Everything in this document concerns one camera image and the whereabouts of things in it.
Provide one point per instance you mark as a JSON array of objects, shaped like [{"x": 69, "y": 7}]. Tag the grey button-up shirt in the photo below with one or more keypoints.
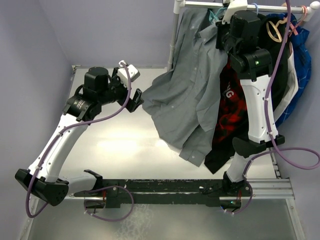
[{"x": 184, "y": 102}]

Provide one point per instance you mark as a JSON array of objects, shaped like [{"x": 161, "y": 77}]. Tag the white hanging shirt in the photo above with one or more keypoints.
[{"x": 292, "y": 86}]

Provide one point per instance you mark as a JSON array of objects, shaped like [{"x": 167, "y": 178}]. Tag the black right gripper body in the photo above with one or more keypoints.
[{"x": 224, "y": 40}]

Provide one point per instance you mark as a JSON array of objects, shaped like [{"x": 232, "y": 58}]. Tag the pink plastic hanger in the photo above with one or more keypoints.
[{"x": 299, "y": 22}]

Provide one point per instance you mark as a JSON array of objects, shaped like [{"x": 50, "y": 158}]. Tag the aluminium extrusion rail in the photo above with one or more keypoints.
[{"x": 275, "y": 187}]

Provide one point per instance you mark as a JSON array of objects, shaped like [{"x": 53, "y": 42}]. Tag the beige wooden hanger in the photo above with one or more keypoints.
[{"x": 276, "y": 27}]

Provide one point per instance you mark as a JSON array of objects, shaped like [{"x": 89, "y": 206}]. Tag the teal plastic hanger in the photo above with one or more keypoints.
[{"x": 217, "y": 15}]

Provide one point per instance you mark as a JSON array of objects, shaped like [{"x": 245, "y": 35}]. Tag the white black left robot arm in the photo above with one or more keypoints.
[{"x": 42, "y": 178}]

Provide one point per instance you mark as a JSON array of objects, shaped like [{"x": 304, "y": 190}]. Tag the red black plaid shirt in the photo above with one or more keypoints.
[{"x": 232, "y": 112}]

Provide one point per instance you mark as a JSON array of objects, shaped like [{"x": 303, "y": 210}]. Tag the light blue wire hanger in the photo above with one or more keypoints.
[{"x": 256, "y": 7}]

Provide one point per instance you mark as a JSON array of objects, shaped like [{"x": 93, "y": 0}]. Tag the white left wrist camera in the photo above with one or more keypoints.
[{"x": 127, "y": 72}]

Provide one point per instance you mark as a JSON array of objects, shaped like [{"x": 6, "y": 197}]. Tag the silver clothes rack frame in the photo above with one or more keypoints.
[{"x": 180, "y": 4}]

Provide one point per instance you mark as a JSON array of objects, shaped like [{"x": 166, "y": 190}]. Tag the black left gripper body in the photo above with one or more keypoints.
[{"x": 118, "y": 91}]

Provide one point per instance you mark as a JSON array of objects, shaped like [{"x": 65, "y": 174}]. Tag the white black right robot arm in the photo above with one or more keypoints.
[{"x": 253, "y": 66}]

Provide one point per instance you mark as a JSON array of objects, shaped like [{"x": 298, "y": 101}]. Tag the blue checked shirt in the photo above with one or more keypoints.
[{"x": 303, "y": 67}]

